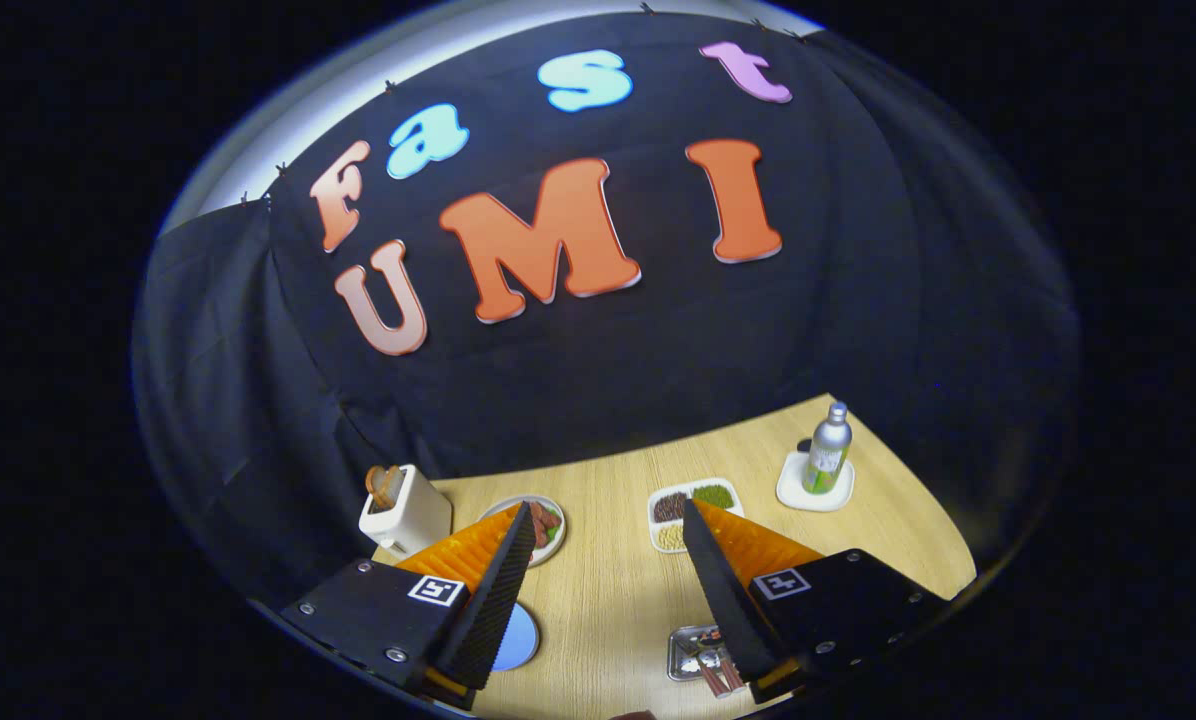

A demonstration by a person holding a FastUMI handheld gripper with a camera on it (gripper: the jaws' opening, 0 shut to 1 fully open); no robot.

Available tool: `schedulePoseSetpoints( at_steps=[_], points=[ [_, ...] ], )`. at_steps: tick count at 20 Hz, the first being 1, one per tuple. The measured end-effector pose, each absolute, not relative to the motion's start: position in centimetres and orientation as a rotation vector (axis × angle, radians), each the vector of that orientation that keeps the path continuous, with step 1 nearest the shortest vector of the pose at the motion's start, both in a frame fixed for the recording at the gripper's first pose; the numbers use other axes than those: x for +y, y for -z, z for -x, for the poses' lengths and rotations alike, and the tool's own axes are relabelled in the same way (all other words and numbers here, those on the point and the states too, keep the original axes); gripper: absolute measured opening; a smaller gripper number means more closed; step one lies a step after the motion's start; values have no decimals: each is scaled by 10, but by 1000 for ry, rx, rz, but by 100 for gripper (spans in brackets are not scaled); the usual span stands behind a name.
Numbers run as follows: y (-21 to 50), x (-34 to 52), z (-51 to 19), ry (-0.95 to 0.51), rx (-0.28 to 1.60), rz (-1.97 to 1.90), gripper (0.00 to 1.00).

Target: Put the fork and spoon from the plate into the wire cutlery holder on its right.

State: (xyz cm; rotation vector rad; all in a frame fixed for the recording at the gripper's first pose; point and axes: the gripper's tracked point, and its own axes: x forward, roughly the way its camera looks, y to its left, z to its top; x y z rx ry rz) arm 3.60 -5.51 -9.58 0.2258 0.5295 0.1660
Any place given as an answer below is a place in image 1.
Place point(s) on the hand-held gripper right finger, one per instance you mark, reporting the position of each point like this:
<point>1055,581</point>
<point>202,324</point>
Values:
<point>723,600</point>

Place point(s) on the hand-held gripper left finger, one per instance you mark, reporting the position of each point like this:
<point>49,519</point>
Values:
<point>493,600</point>

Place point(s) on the blue round plate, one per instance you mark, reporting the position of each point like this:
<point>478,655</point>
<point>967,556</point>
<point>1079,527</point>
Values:
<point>518,640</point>

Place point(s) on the metal perforated basket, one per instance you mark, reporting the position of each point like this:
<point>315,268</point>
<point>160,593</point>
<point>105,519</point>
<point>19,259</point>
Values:
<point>680,650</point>

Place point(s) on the beige round food plate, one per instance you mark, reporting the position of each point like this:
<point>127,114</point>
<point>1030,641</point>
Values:
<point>556,551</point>

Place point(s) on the pile of yellow soybeans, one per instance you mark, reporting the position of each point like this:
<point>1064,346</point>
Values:
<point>670,537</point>

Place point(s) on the brown meat steak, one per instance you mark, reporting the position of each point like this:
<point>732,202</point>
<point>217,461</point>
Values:
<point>546,525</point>

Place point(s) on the pile of green beans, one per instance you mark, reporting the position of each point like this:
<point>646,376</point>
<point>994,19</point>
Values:
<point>713,496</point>

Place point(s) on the white divided dish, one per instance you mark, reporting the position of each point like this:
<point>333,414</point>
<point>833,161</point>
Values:
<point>651,520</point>

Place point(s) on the pile of dark red beans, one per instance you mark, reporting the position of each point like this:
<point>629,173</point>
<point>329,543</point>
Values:
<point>670,506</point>

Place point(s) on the white toaster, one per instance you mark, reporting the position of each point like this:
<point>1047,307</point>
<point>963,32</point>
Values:
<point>413,520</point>

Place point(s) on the small white tray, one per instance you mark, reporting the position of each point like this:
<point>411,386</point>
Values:
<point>793,485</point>

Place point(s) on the brown toast slice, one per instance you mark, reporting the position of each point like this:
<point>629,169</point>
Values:
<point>394,483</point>
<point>376,485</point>

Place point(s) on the silver bottle green label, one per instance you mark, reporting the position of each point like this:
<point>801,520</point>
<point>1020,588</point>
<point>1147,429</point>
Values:
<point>828,450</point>

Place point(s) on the black backdrop cloth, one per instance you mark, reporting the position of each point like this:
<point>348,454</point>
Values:
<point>658,330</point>

